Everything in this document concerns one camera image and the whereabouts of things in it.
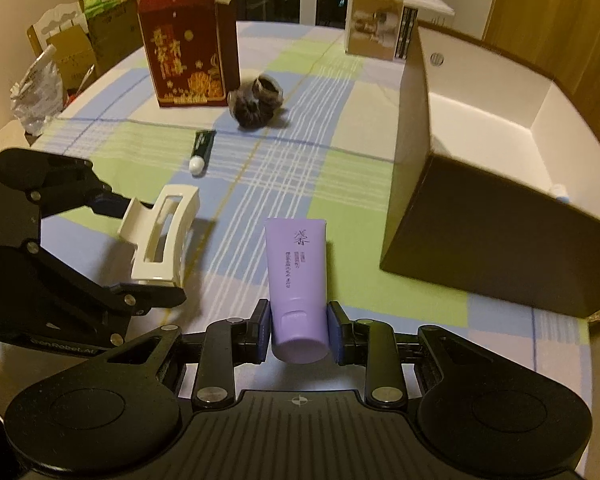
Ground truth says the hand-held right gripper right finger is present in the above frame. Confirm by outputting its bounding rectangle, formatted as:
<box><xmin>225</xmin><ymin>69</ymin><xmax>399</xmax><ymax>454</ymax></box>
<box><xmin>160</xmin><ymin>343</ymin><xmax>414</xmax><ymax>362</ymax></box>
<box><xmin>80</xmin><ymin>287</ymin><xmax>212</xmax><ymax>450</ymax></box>
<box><xmin>327</xmin><ymin>301</ymin><xmax>492</xmax><ymax>407</ymax></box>

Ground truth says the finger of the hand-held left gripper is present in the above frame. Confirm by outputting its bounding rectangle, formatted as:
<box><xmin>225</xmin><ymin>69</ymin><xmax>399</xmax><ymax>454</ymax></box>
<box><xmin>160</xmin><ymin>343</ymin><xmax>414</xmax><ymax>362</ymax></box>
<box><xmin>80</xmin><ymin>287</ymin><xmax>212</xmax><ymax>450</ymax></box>
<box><xmin>0</xmin><ymin>147</ymin><xmax>132</xmax><ymax>219</ymax></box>
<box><xmin>105</xmin><ymin>281</ymin><xmax>189</xmax><ymax>317</ymax></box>

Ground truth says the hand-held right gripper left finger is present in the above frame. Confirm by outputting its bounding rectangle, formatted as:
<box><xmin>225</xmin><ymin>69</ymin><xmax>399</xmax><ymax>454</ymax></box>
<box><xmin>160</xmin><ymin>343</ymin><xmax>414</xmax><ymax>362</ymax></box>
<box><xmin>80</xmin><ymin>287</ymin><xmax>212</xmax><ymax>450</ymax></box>
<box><xmin>100</xmin><ymin>299</ymin><xmax>275</xmax><ymax>408</ymax></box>

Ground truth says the white hair claw clip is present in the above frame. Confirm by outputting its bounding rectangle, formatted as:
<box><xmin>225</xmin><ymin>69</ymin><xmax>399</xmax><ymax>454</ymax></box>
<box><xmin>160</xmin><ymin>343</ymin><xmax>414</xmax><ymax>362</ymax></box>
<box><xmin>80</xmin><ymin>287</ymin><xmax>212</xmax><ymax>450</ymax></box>
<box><xmin>117</xmin><ymin>184</ymin><xmax>202</xmax><ymax>289</ymax></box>

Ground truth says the purple cream tube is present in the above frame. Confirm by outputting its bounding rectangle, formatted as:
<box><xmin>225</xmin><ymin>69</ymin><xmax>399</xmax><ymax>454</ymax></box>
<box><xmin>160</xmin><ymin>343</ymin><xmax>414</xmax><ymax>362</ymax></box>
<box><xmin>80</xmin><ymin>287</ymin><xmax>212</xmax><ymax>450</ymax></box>
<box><xmin>264</xmin><ymin>217</ymin><xmax>329</xmax><ymax>364</ymax></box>

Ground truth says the brown box with white inside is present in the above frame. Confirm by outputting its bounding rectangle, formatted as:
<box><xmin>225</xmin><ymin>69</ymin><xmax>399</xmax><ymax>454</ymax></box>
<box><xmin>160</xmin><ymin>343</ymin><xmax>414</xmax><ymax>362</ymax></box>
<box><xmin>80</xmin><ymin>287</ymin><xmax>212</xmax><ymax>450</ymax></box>
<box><xmin>379</xmin><ymin>22</ymin><xmax>600</xmax><ymax>319</ymax></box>

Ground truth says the small green tube white cap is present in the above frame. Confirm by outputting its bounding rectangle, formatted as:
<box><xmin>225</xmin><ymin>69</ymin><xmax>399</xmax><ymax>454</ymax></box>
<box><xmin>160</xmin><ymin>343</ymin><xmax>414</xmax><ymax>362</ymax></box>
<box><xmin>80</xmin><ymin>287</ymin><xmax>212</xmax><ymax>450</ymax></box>
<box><xmin>189</xmin><ymin>129</ymin><xmax>217</xmax><ymax>177</ymax></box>

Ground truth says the crumpled white plastic bag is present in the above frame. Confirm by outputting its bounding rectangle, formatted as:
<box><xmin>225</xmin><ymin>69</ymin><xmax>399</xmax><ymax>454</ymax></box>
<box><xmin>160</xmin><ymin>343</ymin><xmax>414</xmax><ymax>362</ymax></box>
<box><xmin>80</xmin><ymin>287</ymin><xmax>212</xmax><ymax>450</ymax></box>
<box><xmin>10</xmin><ymin>45</ymin><xmax>66</xmax><ymax>137</ymax></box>

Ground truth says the small brown cardboard box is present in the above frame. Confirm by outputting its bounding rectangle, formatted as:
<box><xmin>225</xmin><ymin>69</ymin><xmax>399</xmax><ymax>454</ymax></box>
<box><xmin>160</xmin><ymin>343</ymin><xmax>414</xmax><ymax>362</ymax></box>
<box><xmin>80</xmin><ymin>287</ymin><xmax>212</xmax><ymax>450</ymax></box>
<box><xmin>45</xmin><ymin>30</ymin><xmax>99</xmax><ymax>92</ymax></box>

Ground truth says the large brown cardboard box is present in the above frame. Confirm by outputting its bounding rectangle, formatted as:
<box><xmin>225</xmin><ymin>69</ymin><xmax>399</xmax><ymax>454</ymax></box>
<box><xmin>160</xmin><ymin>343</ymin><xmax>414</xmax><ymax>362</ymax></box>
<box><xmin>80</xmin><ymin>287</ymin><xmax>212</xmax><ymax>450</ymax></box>
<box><xmin>87</xmin><ymin>0</ymin><xmax>142</xmax><ymax>80</ymax></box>

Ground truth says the red gift bag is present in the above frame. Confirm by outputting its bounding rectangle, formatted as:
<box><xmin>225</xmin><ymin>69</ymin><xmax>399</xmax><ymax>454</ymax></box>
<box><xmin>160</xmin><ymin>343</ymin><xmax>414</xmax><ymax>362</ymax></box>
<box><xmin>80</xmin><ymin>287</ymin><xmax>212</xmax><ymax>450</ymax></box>
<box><xmin>137</xmin><ymin>0</ymin><xmax>241</xmax><ymax>109</ymax></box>

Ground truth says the dark fuzzy scrunchie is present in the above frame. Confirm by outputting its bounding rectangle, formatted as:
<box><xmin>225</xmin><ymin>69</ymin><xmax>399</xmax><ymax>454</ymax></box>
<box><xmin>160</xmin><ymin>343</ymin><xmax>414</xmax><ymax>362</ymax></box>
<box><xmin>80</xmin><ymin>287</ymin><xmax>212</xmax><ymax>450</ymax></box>
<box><xmin>227</xmin><ymin>74</ymin><xmax>287</xmax><ymax>132</ymax></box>

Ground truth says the white scalloped carton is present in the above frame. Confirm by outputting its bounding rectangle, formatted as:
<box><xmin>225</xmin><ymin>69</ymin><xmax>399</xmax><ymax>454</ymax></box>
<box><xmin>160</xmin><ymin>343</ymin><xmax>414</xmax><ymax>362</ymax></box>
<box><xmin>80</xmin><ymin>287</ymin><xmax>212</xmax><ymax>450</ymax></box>
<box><xmin>27</xmin><ymin>2</ymin><xmax>88</xmax><ymax>56</ymax></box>

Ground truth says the beige printed carton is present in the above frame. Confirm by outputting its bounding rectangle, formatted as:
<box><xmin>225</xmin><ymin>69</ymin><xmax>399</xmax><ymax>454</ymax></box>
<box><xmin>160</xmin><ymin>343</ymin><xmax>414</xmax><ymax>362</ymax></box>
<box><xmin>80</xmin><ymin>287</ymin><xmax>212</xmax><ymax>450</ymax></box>
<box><xmin>344</xmin><ymin>0</ymin><xmax>456</xmax><ymax>63</ymax></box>

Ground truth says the yellow brown curtain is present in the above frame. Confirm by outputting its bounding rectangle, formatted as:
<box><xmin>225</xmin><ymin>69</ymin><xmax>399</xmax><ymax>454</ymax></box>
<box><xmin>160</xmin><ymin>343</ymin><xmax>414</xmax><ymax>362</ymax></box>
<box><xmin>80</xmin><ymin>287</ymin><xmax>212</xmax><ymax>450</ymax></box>
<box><xmin>482</xmin><ymin>0</ymin><xmax>600</xmax><ymax>128</ymax></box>

